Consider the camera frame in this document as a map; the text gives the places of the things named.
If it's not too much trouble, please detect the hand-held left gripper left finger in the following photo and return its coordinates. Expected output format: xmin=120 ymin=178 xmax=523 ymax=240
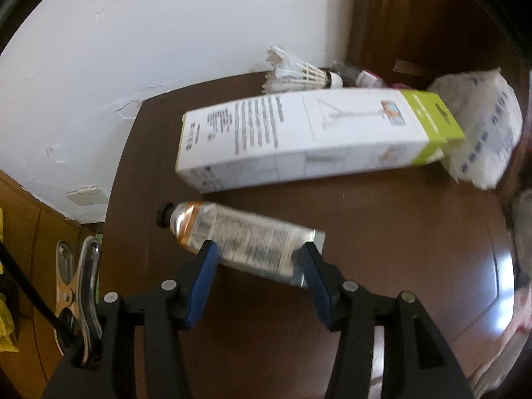
xmin=42 ymin=241 xmax=219 ymax=399

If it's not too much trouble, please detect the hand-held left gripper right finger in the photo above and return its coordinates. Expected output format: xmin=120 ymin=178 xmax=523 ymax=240
xmin=295 ymin=242 xmax=474 ymax=399

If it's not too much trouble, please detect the silver tube with black cap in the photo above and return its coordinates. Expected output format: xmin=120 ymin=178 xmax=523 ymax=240
xmin=156 ymin=200 xmax=327 ymax=287

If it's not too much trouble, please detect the small clear plastic bottle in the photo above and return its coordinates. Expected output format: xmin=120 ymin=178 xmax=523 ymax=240
xmin=332 ymin=62 xmax=389 ymax=90

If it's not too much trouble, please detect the white feather shuttlecock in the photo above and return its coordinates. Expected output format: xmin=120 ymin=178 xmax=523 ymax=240
xmin=263 ymin=45 xmax=345 ymax=95

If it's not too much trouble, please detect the white bag with blue print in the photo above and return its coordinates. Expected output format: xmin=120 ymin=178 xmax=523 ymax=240
xmin=428 ymin=66 xmax=524 ymax=192

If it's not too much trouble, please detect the dark wooden nightstand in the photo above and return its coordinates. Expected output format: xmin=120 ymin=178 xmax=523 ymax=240
xmin=100 ymin=70 xmax=520 ymax=399

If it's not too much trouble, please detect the metal spring clip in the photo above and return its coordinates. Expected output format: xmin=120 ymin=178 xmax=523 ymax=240
xmin=55 ymin=236 xmax=103 ymax=368

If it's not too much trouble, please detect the white and green carton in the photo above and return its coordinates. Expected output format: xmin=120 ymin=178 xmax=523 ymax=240
xmin=175 ymin=88 xmax=466 ymax=194

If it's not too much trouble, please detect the light brown wooden cabinet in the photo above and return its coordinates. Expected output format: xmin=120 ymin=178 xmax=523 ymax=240
xmin=0 ymin=170 xmax=104 ymax=399

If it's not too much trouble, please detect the beige blanket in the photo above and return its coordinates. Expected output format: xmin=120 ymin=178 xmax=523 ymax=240
xmin=469 ymin=291 xmax=532 ymax=395

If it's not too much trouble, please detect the white wall cover plate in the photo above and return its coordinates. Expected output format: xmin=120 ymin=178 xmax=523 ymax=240
xmin=66 ymin=187 xmax=106 ymax=207

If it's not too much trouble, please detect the black braided cable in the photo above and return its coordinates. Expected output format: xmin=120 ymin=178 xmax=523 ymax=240
xmin=0 ymin=243 xmax=73 ymax=337

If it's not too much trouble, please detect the dark wooden bed frame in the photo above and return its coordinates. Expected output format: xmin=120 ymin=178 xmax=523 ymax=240
xmin=347 ymin=0 xmax=530 ymax=92

